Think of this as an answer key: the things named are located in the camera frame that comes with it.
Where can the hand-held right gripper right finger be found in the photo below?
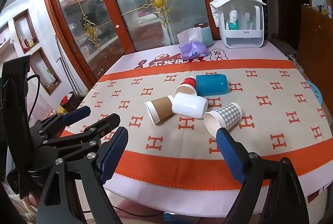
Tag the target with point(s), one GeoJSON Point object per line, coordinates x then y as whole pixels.
{"type": "Point", "coordinates": [229, 155]}

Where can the dark bin with red contents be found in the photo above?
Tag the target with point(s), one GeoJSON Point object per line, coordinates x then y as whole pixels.
{"type": "Point", "coordinates": [67, 101]}

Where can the dark wooden door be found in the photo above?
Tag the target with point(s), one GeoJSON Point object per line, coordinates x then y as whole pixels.
{"type": "Point", "coordinates": [282, 5]}

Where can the purple tissue pack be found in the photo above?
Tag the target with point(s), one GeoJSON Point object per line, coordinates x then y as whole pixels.
{"type": "Point", "coordinates": [192, 50]}

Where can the brown wooden cabinet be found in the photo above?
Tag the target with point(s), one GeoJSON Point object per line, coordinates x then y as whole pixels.
{"type": "Point", "coordinates": [314, 44]}

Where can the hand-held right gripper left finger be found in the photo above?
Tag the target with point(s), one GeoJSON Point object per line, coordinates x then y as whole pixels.
{"type": "Point", "coordinates": [114, 152]}

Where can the grey checked paper cup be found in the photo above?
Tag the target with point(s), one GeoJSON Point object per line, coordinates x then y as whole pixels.
{"type": "Point", "coordinates": [229, 114]}

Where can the white cosmetics organizer box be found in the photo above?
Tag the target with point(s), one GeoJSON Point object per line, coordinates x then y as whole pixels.
{"type": "Point", "coordinates": [244, 40]}

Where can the blue translucent plastic cup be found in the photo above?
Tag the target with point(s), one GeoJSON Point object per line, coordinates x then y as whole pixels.
{"type": "Point", "coordinates": [212, 84]}

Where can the red paper cup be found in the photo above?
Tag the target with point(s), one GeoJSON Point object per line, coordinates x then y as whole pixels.
{"type": "Point", "coordinates": [189, 82]}

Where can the teal round canister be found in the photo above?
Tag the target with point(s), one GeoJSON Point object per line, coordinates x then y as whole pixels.
{"type": "Point", "coordinates": [208, 36]}

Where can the wooden framed wall niche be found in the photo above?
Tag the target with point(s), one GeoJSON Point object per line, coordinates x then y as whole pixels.
{"type": "Point", "coordinates": [24, 31]}
{"type": "Point", "coordinates": [45, 70]}

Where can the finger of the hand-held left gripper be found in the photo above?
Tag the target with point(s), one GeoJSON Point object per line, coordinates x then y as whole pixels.
{"type": "Point", "coordinates": [104, 122]}
{"type": "Point", "coordinates": [75, 113]}

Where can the white printed table cover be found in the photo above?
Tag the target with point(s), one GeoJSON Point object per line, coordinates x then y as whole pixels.
{"type": "Point", "coordinates": [161, 195]}

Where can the white plastic cup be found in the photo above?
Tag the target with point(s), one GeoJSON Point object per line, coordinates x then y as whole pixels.
{"type": "Point", "coordinates": [188, 105]}

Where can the metal rod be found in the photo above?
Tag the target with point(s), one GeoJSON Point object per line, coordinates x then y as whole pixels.
{"type": "Point", "coordinates": [65, 65]}

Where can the clear small bottle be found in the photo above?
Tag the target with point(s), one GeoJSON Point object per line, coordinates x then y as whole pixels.
{"type": "Point", "coordinates": [247, 22]}

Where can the beige and orange patterned blanket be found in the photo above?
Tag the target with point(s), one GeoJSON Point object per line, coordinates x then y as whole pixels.
{"type": "Point", "coordinates": [260, 114]}

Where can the blue plastic stool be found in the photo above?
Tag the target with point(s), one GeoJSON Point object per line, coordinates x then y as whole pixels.
{"type": "Point", "coordinates": [314, 91]}

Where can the brown sleeved paper cup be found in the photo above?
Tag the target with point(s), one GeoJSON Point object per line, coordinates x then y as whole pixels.
{"type": "Point", "coordinates": [161, 108]}

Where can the white and teal bottle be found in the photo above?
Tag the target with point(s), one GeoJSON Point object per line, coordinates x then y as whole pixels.
{"type": "Point", "coordinates": [233, 20]}

